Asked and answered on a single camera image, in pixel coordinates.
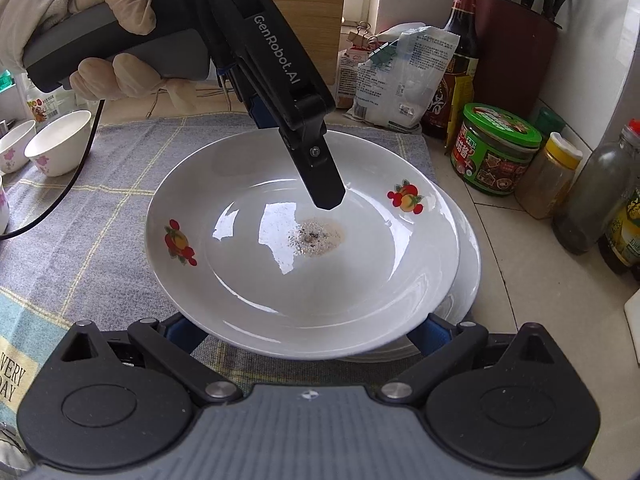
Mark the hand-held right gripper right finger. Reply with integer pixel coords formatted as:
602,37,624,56
376,314,557,406

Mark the grey glass pepper bottle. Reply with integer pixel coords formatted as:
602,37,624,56
552,119,640,256

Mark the teal binder clip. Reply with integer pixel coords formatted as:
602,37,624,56
370,41,402,69

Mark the green cap container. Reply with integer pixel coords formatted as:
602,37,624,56
535,106,567,137

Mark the white plate fruit print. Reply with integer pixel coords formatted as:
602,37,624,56
345,180,482,363
145,129,461,360

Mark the person's white jacket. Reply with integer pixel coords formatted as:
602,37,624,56
0,425,28,480

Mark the metal binder clip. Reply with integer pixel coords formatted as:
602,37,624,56
347,21,374,49

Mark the clear white plastic food bag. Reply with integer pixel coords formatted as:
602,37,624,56
350,26,462,135

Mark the dark soy sauce bottle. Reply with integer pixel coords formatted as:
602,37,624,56
422,0,483,140

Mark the yellow lid spice jar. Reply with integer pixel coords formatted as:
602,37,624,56
515,131,584,220

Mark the green lid sauce jar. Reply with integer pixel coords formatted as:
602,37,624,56
450,102,543,197

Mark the grey blue plaid cloth mat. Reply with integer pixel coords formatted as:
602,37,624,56
0,112,436,441

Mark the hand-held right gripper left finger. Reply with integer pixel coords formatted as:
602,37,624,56
61,310,242,407

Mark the white orange paper food bag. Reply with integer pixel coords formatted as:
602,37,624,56
336,45,381,110

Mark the dark red knife block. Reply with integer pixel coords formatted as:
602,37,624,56
475,0,560,121

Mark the yellow label oil bottle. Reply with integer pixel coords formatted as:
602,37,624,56
597,195,640,277

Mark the wooden cutting board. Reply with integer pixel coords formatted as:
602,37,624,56
260,0,349,108

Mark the black cable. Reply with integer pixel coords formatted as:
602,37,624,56
0,99,106,240

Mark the person's left forearm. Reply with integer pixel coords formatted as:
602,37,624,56
0,0,96,76

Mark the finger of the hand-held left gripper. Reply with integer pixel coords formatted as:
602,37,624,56
217,65,282,132
276,119,347,211

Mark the white plastic object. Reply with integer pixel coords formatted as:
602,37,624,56
624,291,640,343

